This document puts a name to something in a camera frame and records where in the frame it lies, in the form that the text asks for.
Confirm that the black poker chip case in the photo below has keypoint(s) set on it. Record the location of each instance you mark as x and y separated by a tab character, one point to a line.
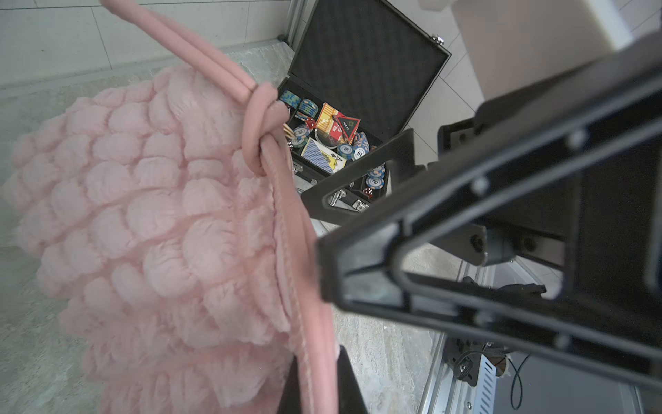
369	64

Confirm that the aluminium mounting rail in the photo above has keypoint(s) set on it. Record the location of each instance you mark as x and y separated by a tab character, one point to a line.
480	378

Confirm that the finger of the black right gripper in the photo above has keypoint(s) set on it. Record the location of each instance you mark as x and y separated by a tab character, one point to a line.
333	199

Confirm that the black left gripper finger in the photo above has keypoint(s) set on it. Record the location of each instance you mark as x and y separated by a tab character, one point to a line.
322	389

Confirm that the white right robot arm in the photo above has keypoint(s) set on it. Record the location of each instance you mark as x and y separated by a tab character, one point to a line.
512	45

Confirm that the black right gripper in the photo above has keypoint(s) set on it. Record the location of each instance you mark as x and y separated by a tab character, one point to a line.
582	196

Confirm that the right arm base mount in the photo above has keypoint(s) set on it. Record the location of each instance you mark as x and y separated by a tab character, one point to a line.
464	356

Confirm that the pink fluffy handbag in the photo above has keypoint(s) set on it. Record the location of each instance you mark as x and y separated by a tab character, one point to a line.
166	215

